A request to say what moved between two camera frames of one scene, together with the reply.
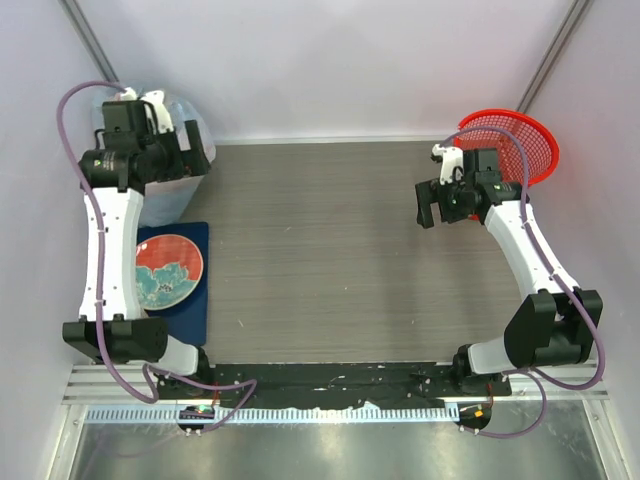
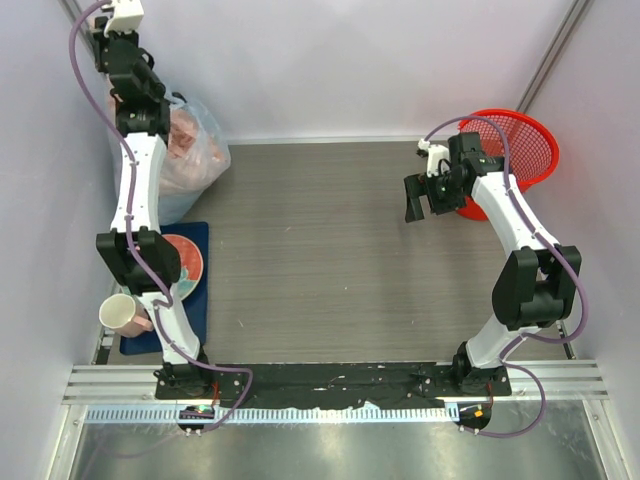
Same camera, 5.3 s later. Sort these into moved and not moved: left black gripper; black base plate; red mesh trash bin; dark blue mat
Moved: left black gripper
Not moved: black base plate; dark blue mat; red mesh trash bin
